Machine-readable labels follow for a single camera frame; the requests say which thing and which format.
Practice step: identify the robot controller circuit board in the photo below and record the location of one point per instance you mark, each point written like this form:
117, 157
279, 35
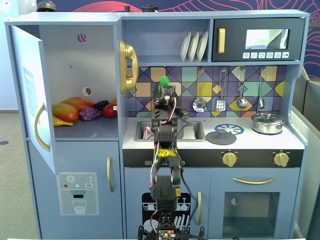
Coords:
166, 233

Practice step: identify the green toy pineapple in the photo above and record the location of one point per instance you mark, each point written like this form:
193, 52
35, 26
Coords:
164, 80

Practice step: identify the black table clamp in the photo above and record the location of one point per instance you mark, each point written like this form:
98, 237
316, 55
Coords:
202, 232
141, 232

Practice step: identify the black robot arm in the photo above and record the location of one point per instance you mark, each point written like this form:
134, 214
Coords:
165, 135

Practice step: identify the round floor socket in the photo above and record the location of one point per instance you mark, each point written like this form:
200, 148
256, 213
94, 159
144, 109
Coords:
3, 142

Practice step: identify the red toy apple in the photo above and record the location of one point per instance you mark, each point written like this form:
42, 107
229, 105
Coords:
108, 111

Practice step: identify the small steel spoon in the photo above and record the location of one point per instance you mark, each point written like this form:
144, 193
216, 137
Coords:
261, 102

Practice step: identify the yellow-red toy mango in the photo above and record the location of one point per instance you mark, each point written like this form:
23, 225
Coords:
63, 112

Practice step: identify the small black object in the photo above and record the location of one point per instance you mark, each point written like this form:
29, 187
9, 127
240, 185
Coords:
127, 8

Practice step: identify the black toy microwave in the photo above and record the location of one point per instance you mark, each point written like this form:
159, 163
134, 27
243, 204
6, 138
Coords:
235, 37

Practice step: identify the gold stove knob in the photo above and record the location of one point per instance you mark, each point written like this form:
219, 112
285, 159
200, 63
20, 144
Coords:
281, 159
229, 159

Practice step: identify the gray pot lid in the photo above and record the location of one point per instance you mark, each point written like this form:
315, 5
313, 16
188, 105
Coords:
220, 138

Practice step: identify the white toy plate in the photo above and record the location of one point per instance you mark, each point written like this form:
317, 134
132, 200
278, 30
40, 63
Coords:
202, 45
185, 47
193, 46

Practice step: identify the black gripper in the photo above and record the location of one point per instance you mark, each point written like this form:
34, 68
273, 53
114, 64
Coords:
167, 94

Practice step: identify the steel pot with lid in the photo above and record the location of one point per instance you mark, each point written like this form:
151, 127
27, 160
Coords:
267, 125

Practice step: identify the gray toy sink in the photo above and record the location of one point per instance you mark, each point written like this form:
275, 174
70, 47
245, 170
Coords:
140, 131

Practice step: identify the orange toy fruit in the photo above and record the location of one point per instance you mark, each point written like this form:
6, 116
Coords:
114, 101

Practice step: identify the steel slotted spatula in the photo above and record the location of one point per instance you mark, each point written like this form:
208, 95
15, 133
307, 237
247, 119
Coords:
220, 105

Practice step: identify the black helmet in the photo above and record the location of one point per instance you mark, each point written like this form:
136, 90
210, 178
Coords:
47, 6

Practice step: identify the fridge door with dispenser print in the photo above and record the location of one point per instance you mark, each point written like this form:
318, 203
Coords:
75, 157

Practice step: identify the steel slotted spoon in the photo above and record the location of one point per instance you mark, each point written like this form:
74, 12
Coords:
199, 105

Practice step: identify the blue-gray toy kitchen unit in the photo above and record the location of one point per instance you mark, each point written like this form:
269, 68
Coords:
262, 143

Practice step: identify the steel ladle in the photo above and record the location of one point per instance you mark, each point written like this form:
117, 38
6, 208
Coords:
242, 103

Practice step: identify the blue-gray open cabinet door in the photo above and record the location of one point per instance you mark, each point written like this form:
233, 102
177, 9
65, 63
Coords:
27, 50

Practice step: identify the gold toy telephone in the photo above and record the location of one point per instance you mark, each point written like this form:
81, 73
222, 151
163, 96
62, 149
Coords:
127, 52

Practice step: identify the purple toy grapes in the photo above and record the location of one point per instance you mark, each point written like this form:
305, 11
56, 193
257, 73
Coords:
90, 113

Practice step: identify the oven door with window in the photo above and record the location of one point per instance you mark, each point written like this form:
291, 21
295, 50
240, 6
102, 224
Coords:
217, 200

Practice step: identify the orange-red toy mango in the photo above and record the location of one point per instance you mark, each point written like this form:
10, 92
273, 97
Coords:
80, 102

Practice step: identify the yellow toy banana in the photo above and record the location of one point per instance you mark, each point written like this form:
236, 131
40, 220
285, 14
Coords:
58, 122

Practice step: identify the black cylindrical container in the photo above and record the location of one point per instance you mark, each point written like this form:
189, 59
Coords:
149, 8

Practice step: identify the dark toy grapes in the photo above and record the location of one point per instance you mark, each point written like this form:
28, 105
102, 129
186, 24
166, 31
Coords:
101, 104

